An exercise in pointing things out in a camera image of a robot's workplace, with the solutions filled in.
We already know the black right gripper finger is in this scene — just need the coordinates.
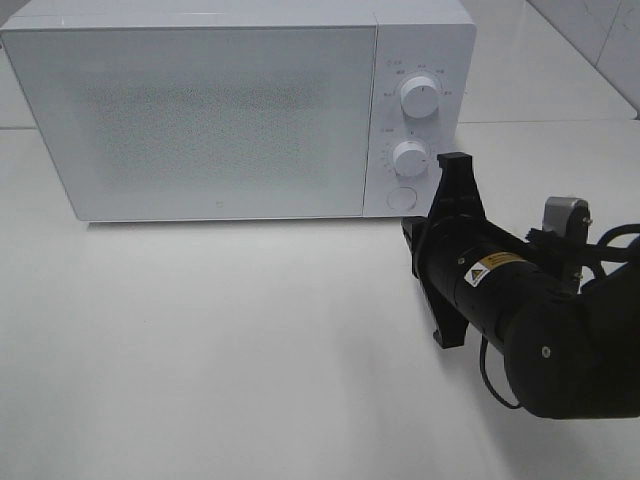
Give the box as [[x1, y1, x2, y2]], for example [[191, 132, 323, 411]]
[[429, 152, 485, 220], [401, 216, 428, 260]]

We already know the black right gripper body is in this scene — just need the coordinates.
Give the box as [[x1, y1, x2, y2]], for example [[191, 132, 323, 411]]
[[412, 217, 540, 340]]

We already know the round white door button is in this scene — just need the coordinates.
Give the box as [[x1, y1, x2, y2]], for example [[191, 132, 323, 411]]
[[387, 187, 417, 212]]

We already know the white dial knob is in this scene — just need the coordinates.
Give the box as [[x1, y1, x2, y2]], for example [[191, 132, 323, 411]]
[[392, 140, 429, 177], [400, 74, 440, 119]]

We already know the white microwave door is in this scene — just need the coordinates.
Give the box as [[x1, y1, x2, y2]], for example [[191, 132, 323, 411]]
[[2, 27, 375, 222]]

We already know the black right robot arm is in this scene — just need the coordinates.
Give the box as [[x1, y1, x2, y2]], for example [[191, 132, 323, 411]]
[[401, 152, 639, 419]]

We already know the white microwave oven body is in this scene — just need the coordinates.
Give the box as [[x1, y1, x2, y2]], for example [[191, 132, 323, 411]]
[[1, 1, 477, 222]]

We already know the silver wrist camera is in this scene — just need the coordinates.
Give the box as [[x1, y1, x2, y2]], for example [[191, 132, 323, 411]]
[[542, 196, 592, 242]]

